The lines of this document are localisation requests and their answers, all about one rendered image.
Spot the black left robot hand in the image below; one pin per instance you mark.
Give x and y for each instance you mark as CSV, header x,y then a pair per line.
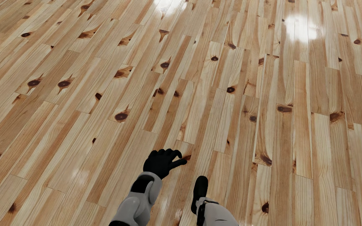
x,y
160,163

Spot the black right robot foot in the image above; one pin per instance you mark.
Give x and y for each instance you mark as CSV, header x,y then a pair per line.
x,y
200,188

